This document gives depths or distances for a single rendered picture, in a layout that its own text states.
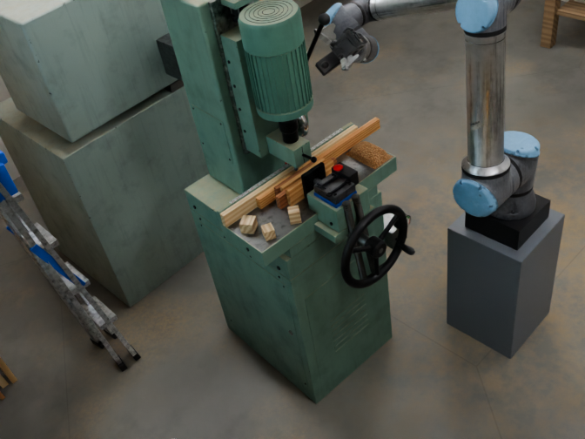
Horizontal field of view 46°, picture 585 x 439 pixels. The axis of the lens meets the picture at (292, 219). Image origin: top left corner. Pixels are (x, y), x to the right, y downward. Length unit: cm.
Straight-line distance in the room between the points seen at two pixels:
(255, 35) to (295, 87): 20
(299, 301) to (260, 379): 65
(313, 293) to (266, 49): 86
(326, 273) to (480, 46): 89
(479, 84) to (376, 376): 129
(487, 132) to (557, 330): 112
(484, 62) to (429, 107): 218
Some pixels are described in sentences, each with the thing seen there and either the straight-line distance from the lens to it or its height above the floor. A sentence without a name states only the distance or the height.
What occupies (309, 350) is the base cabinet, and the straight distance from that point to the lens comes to 253.
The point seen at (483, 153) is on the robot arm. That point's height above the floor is 100.
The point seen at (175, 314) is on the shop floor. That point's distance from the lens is 322.
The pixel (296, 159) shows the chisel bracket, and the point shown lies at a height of 103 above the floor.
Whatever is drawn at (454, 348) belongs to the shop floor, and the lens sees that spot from 291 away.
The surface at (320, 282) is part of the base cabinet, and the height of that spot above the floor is 61.
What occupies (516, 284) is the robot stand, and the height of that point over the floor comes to 43.
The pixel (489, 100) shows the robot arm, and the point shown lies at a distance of 211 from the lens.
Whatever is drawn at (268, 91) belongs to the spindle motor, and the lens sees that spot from 201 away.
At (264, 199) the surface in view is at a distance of 220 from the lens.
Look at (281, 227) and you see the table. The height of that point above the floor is 90.
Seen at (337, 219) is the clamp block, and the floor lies 93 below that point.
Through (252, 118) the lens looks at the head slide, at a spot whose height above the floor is 115.
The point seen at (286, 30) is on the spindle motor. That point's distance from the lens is 192.
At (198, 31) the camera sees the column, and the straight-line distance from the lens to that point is 211.
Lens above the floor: 232
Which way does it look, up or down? 41 degrees down
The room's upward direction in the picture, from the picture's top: 11 degrees counter-clockwise
